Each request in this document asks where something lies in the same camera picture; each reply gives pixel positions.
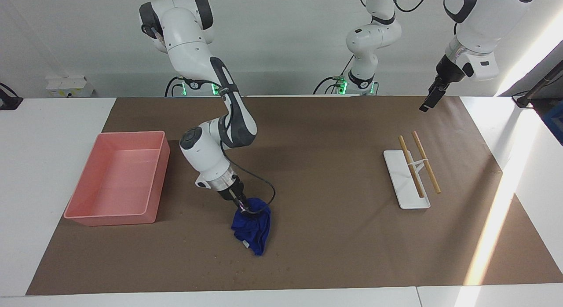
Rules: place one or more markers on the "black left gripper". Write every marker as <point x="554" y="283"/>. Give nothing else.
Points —
<point x="447" y="74"/>

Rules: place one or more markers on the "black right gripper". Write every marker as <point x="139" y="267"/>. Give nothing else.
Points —
<point x="231" y="191"/>

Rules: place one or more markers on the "blue towel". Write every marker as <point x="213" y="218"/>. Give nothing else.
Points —
<point x="253" y="230"/>

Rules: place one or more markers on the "brown paper table mat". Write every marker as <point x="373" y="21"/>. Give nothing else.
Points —
<point x="334" y="210"/>

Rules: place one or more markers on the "white rack with wooden rods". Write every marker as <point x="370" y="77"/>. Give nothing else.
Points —
<point x="411" y="197"/>

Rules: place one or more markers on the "black pole stand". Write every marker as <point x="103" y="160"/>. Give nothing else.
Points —
<point x="539" y="87"/>

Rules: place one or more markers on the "blue box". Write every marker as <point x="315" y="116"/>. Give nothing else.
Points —
<point x="555" y="126"/>

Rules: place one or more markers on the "pink plastic bin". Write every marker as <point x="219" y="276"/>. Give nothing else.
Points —
<point x="118" y="179"/>

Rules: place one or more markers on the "white power strip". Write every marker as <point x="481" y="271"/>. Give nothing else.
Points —
<point x="66" y="85"/>

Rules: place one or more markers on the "black clamp mount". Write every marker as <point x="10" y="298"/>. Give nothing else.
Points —
<point x="9" y="102"/>

